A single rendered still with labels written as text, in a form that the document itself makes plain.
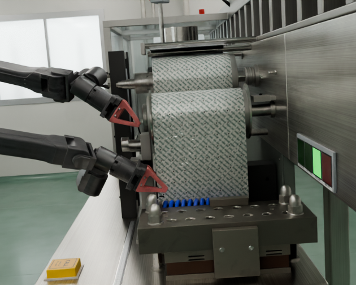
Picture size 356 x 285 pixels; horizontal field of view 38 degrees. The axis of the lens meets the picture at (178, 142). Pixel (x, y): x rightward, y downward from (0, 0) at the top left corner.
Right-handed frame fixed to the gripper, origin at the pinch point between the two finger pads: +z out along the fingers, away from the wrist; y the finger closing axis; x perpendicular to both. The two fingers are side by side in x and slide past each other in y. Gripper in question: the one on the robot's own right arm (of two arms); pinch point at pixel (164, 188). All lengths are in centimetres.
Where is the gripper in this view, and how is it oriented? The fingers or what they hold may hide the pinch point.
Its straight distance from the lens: 133.3
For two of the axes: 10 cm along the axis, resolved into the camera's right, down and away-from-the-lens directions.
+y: 0.1, 1.4, -9.9
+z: 9.0, 4.4, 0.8
